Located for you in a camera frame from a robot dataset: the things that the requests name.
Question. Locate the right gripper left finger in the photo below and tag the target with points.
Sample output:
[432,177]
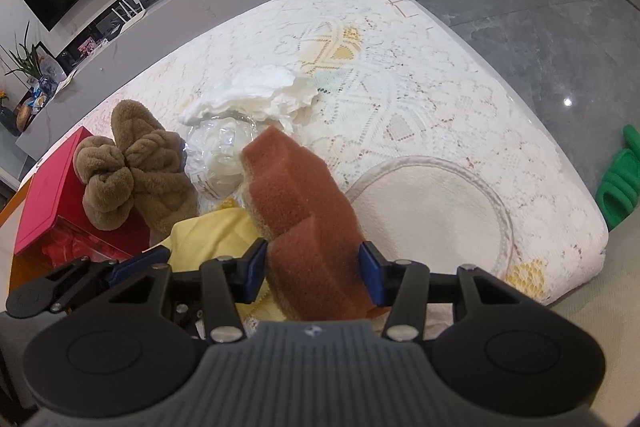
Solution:
[225,282]

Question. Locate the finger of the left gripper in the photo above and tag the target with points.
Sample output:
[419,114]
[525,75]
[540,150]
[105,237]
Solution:
[76,283]

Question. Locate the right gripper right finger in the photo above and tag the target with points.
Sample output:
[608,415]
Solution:
[401,286]

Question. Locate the yellow microfiber cloth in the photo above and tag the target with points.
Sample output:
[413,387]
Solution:
[222,232]

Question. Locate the brown flower-shaped sponge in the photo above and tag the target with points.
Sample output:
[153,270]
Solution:
[313,234]

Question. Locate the white paper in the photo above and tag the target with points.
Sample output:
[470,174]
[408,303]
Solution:
[267,93]

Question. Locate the clear bubble wrap bag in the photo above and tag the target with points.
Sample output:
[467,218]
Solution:
[213,149]

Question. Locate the red box lid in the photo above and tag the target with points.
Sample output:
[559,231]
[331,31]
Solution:
[54,227]

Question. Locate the white lace tablecloth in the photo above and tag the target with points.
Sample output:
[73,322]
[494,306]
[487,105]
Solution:
[394,81]

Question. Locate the brown knotted plush cushion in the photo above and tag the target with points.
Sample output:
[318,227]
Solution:
[140,168]

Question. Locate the green plastic slipper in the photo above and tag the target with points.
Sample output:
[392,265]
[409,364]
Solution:
[618,193]

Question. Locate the potted green plant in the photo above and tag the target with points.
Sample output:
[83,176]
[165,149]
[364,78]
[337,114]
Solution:
[23,58]

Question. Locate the grey tv console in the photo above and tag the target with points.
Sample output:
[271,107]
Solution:
[166,26]

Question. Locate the white wifi router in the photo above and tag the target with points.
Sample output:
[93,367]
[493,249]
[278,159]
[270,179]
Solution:
[128,10]

